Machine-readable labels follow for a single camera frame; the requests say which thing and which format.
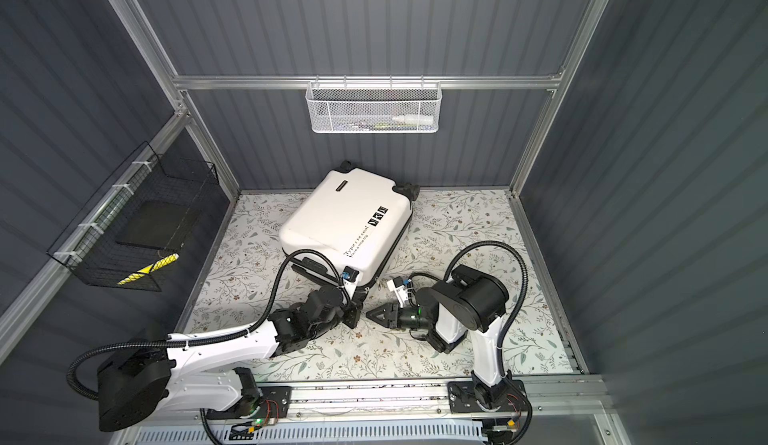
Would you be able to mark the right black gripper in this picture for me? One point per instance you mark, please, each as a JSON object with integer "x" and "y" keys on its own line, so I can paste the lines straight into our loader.
{"x": 395, "y": 316}

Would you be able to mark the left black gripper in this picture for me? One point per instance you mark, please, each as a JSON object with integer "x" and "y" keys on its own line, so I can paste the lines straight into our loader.
{"x": 355, "y": 308}

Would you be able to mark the white hard-shell suitcase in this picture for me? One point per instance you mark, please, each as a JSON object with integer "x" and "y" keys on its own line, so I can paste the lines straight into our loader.
{"x": 355, "y": 218}

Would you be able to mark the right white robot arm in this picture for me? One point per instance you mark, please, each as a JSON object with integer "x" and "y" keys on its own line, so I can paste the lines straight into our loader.
{"x": 468, "y": 304}

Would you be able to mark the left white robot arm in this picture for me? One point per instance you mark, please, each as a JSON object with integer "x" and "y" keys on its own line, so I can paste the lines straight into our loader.
{"x": 142, "y": 377}

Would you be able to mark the floral table mat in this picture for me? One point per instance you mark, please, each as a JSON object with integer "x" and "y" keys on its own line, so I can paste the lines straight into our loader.
{"x": 478, "y": 226}

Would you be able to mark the white vented panel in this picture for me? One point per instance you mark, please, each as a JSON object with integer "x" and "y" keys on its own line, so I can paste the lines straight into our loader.
{"x": 420, "y": 431}

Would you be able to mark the yellow black striped label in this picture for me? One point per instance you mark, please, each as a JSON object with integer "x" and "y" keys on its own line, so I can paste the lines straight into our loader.
{"x": 148, "y": 270}

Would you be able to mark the white tube in basket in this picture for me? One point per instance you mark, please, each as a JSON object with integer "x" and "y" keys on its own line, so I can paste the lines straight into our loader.
{"x": 414, "y": 120}

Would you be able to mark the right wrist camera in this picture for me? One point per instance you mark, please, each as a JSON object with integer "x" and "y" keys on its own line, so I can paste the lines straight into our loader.
{"x": 403, "y": 289}

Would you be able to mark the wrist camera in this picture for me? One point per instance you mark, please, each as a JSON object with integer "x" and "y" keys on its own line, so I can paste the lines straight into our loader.
{"x": 403, "y": 289}
{"x": 350, "y": 277}

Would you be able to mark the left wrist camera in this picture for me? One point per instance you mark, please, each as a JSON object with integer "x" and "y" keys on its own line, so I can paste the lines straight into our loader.
{"x": 350, "y": 277}

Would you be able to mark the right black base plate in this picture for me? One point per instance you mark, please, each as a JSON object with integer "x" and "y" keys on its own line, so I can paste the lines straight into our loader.
{"x": 473, "y": 396}

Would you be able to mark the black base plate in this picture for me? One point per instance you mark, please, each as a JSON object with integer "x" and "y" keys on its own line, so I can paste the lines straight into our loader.
{"x": 473, "y": 396}
{"x": 270, "y": 402}

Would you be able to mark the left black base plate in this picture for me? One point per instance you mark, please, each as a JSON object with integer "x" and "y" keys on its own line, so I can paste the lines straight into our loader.
{"x": 270, "y": 402}

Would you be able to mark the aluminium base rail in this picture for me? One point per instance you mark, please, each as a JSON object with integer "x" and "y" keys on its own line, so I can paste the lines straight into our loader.
{"x": 391, "y": 399}

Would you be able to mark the white wire mesh basket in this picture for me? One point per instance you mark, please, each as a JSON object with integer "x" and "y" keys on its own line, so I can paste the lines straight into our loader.
{"x": 369, "y": 110}

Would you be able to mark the black wire mesh basket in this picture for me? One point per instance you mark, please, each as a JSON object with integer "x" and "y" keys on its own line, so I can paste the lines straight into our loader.
{"x": 145, "y": 216}

